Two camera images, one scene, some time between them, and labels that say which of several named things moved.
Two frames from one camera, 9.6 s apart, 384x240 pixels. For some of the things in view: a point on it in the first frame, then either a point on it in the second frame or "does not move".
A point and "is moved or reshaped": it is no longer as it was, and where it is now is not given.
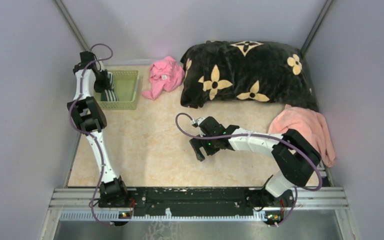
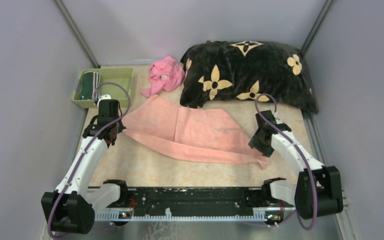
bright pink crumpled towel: [166, 74] does not move
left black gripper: [105, 85] -> [121, 127]
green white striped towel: [109, 94] is moved or reshaped
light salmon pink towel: [310, 124] -> [204, 133]
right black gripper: [198, 143] -> [266, 150]
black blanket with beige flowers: [217, 71] does not move
